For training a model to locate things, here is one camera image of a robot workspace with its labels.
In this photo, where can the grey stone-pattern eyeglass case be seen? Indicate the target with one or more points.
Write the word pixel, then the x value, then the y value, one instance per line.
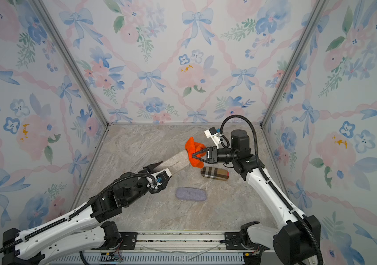
pixel 176 163

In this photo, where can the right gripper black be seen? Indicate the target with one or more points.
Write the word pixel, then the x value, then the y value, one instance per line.
pixel 210 155

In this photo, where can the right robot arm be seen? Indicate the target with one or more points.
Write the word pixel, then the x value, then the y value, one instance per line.
pixel 296 238

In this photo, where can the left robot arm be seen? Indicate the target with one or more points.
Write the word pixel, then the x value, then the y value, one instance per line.
pixel 88 226

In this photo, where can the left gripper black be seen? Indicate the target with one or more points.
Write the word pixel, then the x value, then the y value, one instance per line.
pixel 150 167

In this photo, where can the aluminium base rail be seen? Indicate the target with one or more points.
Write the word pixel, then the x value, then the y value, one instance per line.
pixel 172 247

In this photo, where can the orange microfiber cloth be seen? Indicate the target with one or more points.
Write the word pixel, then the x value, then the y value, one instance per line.
pixel 191 147

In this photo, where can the brown plaid eyeglass case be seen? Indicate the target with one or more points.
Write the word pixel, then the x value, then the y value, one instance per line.
pixel 215 173

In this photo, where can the purple fabric eyeglass case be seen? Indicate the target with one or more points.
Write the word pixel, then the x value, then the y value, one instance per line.
pixel 191 194

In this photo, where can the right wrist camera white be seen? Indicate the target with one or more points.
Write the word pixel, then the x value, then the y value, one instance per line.
pixel 215 135

